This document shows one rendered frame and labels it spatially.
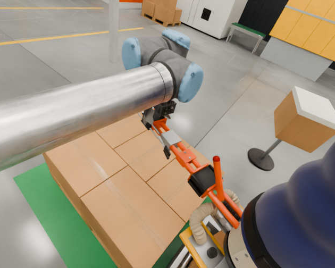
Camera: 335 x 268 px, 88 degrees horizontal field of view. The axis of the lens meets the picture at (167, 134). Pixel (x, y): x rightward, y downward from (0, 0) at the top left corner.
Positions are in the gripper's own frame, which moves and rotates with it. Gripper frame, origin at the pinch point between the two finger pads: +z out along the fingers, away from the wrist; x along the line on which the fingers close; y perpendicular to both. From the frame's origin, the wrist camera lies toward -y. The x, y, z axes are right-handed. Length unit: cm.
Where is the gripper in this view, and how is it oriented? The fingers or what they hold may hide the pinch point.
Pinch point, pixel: (153, 119)
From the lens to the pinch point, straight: 79.3
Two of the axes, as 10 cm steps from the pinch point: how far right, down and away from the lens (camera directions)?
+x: 8.0, -2.7, 5.3
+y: 5.5, 6.7, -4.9
